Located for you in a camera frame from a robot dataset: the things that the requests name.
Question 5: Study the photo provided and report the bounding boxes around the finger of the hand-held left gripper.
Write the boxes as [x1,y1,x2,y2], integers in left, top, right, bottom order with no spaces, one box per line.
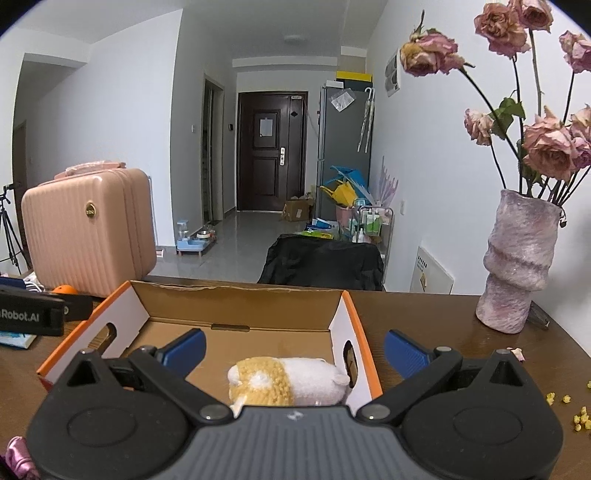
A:
[0,284,93,320]

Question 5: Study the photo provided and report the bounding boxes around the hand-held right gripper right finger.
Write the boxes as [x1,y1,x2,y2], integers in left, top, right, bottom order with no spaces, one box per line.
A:
[358,329,536,423]

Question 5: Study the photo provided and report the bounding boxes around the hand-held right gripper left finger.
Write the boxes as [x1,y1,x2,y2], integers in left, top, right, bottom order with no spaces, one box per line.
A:
[59,329,234,423]

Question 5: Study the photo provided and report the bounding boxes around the pumpkin print cardboard box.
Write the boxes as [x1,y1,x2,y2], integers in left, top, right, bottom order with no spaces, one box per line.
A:
[37,279,385,409]

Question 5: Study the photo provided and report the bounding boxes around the yellow white plush toy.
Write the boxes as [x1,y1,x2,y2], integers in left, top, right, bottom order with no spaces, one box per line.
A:
[227,356,351,418]

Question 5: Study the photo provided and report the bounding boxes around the mauve satin scrunchie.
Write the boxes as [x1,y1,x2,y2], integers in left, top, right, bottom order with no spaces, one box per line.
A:
[4,435,43,480]

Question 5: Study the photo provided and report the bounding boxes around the pink ribbed suitcase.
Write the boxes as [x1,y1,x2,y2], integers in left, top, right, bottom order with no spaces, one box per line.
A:
[21,159,158,298]

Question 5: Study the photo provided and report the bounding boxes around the white flat board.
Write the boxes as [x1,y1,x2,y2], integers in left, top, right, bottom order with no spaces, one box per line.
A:
[410,246,455,295]

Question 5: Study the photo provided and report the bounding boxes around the black tripod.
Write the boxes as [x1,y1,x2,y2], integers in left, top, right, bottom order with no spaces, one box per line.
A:
[0,182,26,273]

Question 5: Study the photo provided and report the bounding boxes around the blue pet feeder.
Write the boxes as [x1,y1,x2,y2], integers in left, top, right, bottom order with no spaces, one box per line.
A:
[175,220,217,254]

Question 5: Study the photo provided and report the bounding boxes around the black chair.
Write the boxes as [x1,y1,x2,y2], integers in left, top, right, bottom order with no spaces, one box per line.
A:
[257,234,385,291]

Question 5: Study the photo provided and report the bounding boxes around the metal cart with bottles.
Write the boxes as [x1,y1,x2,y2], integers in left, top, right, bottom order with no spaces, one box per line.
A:
[348,205,395,259]

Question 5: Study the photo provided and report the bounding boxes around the black eyeglasses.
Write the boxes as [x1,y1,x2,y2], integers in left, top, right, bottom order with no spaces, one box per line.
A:
[529,301,551,329]

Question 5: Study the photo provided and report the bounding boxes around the pink textured vase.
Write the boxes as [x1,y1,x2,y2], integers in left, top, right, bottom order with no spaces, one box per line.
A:
[475,188,565,334]

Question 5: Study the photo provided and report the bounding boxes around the pink bucket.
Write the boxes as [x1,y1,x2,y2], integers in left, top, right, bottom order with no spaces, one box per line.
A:
[335,204,356,232]

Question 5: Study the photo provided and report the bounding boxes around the purple wing decoration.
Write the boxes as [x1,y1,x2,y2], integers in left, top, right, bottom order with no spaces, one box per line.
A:
[372,156,400,208]

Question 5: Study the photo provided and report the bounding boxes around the brown cardboard carton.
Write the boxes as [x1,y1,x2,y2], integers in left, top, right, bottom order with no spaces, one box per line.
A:
[281,198,311,223]

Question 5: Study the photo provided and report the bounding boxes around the scattered yellow crumbs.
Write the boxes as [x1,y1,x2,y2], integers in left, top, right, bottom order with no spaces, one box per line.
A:
[545,381,591,432]

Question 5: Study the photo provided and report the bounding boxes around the blue plastic rack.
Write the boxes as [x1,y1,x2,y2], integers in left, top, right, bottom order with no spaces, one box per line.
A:
[330,165,370,199]

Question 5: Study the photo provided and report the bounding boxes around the dark brown entrance door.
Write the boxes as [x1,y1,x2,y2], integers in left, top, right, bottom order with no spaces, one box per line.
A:
[237,91,308,213]

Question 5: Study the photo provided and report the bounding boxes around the grey refrigerator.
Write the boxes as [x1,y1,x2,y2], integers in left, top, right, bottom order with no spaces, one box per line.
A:
[320,84,376,222]

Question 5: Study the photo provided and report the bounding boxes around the folded clear umbrellas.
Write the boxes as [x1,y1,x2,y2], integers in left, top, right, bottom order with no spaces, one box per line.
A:
[358,88,376,153]

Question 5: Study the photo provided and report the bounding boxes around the bunch of dried pink roses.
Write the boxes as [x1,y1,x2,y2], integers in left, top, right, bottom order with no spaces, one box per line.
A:
[399,0,591,208]

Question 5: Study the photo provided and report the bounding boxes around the clear plastic bag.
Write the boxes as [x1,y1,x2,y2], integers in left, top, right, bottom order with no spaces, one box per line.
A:
[330,90,357,113]

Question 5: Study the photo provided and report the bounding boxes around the yellow black box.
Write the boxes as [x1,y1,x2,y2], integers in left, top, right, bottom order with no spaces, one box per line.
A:
[336,70,372,88]

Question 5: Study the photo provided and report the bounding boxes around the dark side doorway frame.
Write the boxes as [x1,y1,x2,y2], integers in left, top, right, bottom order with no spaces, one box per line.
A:
[202,78,227,227]

